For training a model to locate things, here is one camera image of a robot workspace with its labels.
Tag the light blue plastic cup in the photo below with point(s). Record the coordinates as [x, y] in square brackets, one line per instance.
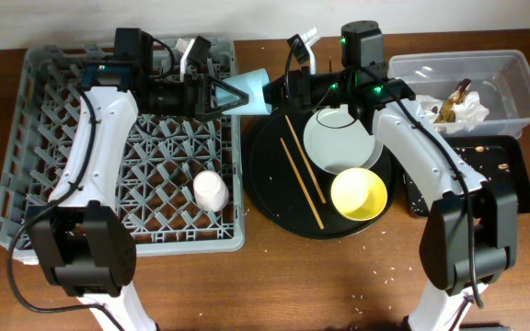
[250, 83]

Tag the grey plastic dishwasher rack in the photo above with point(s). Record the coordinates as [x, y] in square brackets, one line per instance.
[154, 195]

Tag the grey round plate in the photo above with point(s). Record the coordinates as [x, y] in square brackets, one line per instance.
[333, 144]

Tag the black rectangular tray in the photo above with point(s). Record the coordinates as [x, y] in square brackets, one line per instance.
[515, 176]

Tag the pink plastic cup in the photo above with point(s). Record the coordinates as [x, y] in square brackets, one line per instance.
[210, 191]

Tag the wooden chopstick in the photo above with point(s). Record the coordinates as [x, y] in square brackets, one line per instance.
[302, 185]
[305, 160]

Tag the food scraps pile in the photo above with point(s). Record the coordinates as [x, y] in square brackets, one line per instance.
[484, 159]

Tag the gold foil wrapper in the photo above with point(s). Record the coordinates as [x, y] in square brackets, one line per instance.
[446, 113]

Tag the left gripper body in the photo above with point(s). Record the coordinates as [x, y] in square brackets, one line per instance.
[178, 97]

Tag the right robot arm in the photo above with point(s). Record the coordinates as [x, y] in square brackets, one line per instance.
[470, 237]

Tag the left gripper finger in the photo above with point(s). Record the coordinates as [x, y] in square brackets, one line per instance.
[219, 89]
[213, 113]

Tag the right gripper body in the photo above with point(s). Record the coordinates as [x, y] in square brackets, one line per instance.
[309, 88]

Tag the yellow bowl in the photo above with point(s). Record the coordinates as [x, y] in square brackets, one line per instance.
[358, 194]

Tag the clear plastic waste bin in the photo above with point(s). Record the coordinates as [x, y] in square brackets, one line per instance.
[501, 79]

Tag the white napkin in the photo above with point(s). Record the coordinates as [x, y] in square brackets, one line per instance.
[469, 110]

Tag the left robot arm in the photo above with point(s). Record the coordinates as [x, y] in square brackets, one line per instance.
[80, 242]

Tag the round black serving tray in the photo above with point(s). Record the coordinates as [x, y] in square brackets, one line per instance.
[275, 190]

